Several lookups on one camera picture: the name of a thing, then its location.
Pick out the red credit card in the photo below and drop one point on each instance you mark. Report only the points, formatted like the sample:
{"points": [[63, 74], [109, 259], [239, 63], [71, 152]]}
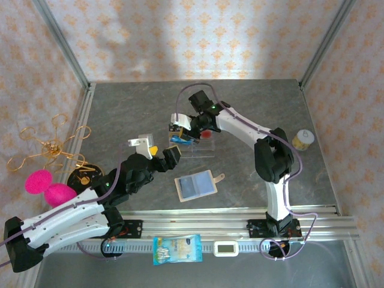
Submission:
{"points": [[206, 134]]}

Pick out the clear acrylic card stand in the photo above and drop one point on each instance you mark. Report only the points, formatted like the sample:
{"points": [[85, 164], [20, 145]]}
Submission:
{"points": [[204, 150]]}

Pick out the beige card holder wallet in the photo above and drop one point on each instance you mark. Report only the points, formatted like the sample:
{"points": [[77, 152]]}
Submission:
{"points": [[198, 186]]}

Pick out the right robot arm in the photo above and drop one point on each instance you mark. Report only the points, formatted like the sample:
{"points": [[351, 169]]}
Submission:
{"points": [[240, 126]]}

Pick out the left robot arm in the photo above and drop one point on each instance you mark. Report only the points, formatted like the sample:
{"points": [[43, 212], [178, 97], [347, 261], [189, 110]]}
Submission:
{"points": [[60, 219]]}

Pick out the black credit card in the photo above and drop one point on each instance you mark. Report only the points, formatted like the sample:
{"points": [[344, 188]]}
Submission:
{"points": [[174, 127]]}

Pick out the black round gold clock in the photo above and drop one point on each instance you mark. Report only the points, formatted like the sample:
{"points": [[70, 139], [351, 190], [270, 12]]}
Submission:
{"points": [[84, 180]]}

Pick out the blue snack bag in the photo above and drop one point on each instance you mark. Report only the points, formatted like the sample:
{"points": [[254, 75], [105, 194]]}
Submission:
{"points": [[177, 249]]}

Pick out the yellow white candle jar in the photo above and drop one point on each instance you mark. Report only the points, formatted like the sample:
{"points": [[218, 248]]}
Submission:
{"points": [[303, 140]]}

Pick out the white digital timer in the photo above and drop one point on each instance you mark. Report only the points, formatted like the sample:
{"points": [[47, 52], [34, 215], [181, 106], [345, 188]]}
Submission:
{"points": [[226, 249]]}

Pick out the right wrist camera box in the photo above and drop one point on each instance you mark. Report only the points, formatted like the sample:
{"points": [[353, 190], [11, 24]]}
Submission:
{"points": [[181, 121]]}

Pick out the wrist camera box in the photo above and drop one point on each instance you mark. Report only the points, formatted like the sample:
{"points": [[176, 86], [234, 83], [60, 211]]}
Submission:
{"points": [[142, 145], [181, 121]]}

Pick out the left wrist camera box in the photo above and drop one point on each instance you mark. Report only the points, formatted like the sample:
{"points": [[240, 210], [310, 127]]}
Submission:
{"points": [[142, 145]]}

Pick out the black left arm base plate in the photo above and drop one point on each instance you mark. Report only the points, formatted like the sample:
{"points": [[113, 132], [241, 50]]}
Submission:
{"points": [[135, 229]]}

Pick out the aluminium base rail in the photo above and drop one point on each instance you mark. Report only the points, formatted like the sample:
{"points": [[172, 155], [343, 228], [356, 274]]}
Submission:
{"points": [[195, 222]]}

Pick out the aluminium side rail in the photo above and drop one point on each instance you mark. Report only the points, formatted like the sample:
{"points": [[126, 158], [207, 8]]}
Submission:
{"points": [[84, 105]]}

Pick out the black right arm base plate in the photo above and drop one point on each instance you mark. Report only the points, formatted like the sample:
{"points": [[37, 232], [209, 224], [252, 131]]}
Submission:
{"points": [[255, 229]]}

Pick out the aluminium frame post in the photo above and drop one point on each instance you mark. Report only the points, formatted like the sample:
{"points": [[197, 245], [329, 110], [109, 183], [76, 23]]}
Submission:
{"points": [[329, 39], [61, 39]]}

